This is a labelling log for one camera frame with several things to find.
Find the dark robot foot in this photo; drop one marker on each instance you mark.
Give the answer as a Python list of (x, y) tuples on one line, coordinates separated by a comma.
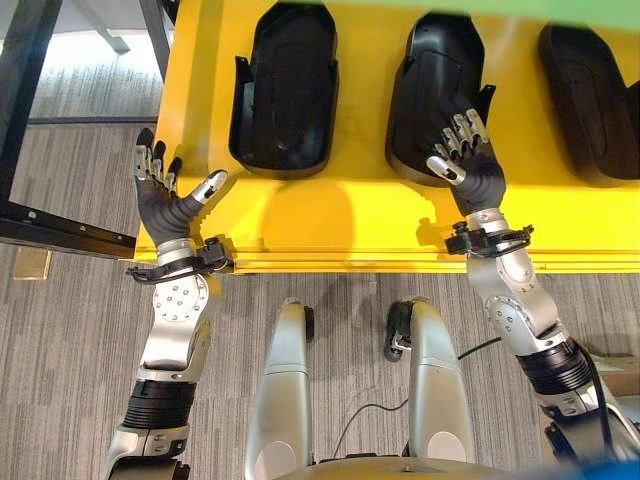
[(396, 330), (309, 324)]

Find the brass floor plate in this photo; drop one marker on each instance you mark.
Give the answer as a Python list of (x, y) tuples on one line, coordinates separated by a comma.
[(32, 264)]

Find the black metal frame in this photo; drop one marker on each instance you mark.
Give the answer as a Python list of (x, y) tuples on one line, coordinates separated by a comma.
[(35, 150)]

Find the silver robot left leg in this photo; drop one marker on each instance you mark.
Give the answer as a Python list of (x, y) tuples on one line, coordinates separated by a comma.
[(280, 395)]

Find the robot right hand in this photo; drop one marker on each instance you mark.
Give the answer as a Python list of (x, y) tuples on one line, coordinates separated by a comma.
[(477, 175)]

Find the silver robot leg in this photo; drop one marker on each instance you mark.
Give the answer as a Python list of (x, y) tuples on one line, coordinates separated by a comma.
[(280, 395), (440, 390)]

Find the silver robot right leg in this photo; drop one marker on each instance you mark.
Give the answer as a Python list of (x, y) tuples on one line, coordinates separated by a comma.
[(440, 390)]

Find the black sole-shaped part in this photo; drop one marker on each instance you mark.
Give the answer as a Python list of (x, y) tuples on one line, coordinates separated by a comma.
[(430, 85), (285, 95), (590, 110)]

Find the grey table leg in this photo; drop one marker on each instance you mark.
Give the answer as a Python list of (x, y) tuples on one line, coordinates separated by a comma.
[(107, 27)]

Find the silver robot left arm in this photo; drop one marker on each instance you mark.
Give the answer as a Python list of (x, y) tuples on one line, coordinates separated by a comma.
[(167, 340)]

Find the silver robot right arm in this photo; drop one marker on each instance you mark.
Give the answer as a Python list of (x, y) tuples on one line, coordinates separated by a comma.
[(540, 340)]

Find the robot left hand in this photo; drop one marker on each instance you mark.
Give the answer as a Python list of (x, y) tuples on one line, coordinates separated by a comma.
[(160, 210)]

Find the cardboard box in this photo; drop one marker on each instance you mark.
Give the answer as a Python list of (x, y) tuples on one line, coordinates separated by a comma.
[(617, 372)]

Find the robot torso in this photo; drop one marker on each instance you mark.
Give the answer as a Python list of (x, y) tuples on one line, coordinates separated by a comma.
[(405, 470)]

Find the dark robot right foot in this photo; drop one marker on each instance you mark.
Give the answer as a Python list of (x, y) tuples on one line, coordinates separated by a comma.
[(396, 330)]

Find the dark robot left foot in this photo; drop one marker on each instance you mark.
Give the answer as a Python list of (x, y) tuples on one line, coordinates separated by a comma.
[(309, 324)]

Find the yellow metal shelf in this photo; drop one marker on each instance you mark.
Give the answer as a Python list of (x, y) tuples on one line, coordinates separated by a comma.
[(365, 215)]

